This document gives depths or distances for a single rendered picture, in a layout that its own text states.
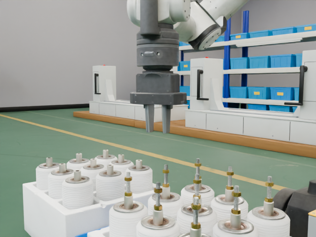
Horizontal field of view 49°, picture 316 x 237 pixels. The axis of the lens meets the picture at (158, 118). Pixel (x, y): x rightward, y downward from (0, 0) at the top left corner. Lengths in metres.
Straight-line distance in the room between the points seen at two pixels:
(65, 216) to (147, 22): 0.62
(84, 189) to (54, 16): 6.51
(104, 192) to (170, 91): 0.56
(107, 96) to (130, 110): 0.88
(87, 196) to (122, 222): 0.29
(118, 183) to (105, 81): 4.20
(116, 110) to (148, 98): 4.04
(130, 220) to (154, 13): 0.47
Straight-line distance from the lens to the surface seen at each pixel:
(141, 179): 1.21
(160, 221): 0.78
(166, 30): 0.70
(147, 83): 0.71
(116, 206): 0.88
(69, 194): 1.10
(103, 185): 1.15
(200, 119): 3.53
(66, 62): 7.45
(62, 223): 1.08
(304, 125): 2.88
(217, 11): 0.97
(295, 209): 1.17
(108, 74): 5.33
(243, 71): 6.44
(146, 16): 0.67
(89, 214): 1.09
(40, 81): 7.22
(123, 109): 4.59
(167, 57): 0.69
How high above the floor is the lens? 0.56
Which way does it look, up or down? 6 degrees down
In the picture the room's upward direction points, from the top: straight up
